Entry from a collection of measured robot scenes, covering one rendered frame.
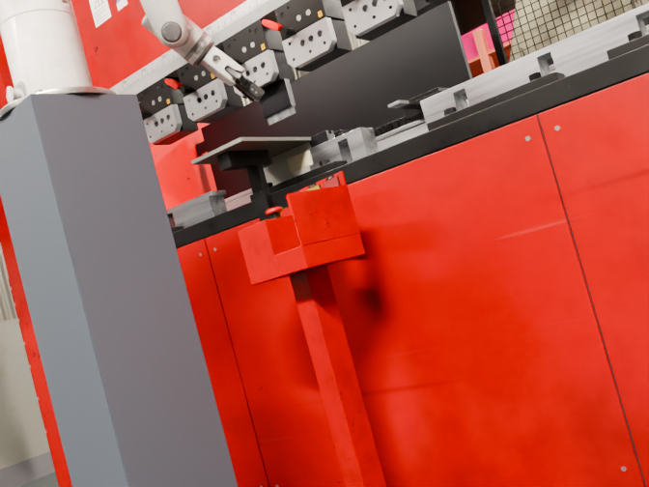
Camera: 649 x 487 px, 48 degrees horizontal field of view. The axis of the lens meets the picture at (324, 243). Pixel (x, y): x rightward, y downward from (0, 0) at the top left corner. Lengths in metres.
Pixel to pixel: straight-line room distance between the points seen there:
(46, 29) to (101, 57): 1.25
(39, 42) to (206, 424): 0.65
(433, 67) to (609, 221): 1.04
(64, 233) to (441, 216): 0.79
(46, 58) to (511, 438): 1.13
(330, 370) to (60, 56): 0.78
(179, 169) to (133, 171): 1.67
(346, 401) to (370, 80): 1.23
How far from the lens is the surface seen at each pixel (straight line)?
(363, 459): 1.55
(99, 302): 1.11
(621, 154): 1.42
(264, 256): 1.51
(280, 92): 1.99
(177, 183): 2.83
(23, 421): 4.53
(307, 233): 1.43
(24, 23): 1.27
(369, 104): 2.42
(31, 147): 1.17
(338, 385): 1.51
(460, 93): 1.70
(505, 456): 1.62
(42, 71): 1.24
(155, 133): 2.29
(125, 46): 2.41
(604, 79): 1.43
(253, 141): 1.74
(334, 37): 1.86
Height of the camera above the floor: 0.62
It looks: 3 degrees up
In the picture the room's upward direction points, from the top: 15 degrees counter-clockwise
